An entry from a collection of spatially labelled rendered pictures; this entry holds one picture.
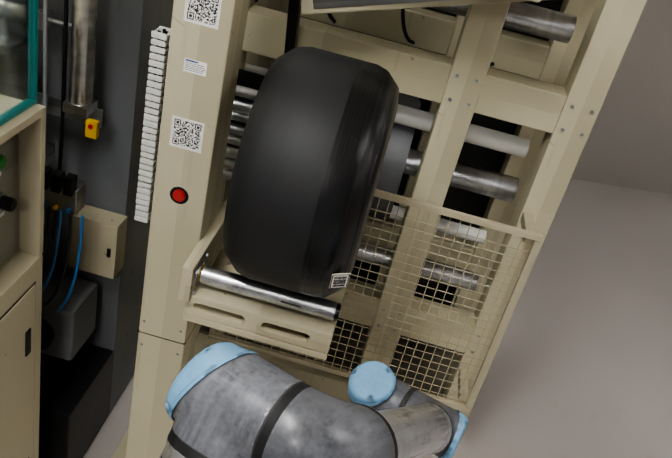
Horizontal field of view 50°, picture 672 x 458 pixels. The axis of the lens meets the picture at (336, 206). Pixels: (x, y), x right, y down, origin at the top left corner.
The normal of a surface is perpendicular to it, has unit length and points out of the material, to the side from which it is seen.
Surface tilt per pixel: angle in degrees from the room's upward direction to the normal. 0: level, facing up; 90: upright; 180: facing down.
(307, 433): 39
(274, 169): 65
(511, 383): 0
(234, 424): 69
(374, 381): 28
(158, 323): 90
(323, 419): 22
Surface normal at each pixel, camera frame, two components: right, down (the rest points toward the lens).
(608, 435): 0.22, -0.84
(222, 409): -0.31, -0.19
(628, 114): 0.09, 0.51
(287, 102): 0.07, -0.40
